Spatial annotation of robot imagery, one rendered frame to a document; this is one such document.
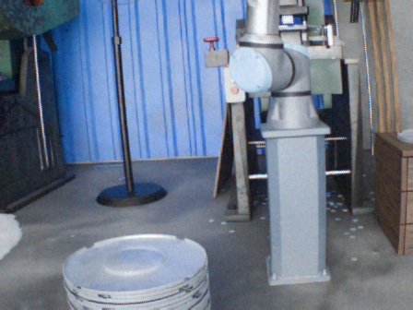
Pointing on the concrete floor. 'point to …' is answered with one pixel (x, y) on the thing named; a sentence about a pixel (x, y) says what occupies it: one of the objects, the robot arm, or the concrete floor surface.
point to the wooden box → (395, 190)
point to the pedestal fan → (148, 192)
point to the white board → (225, 156)
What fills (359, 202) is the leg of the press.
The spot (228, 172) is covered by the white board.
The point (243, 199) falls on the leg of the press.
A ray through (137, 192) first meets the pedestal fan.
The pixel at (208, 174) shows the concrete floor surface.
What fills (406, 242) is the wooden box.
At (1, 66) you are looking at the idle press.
